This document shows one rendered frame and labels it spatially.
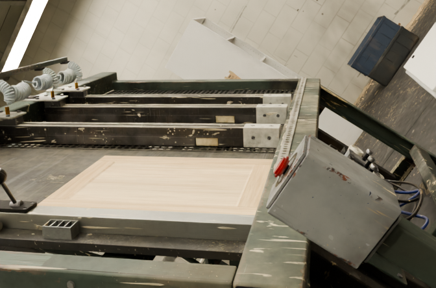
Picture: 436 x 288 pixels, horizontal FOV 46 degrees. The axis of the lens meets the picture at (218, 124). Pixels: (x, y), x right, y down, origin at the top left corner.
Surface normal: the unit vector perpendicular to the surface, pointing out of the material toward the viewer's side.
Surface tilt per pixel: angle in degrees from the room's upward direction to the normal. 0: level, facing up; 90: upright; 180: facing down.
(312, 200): 90
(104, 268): 57
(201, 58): 90
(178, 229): 90
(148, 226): 90
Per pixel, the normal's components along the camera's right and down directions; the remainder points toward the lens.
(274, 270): -0.04, -0.97
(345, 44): -0.19, 0.23
